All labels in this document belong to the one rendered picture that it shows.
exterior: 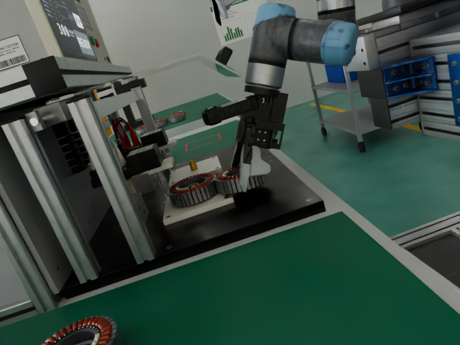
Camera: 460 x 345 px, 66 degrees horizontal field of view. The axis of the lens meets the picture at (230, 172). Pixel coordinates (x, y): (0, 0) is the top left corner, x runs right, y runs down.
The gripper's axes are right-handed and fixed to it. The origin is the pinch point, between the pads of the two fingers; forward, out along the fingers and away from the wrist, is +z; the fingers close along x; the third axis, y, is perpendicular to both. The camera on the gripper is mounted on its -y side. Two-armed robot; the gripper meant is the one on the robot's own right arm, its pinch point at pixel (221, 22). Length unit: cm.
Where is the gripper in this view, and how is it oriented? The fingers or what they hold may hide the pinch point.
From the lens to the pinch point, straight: 121.3
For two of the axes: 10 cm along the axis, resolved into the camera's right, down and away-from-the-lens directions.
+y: 9.4, -3.3, 0.7
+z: 3.0, 9.1, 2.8
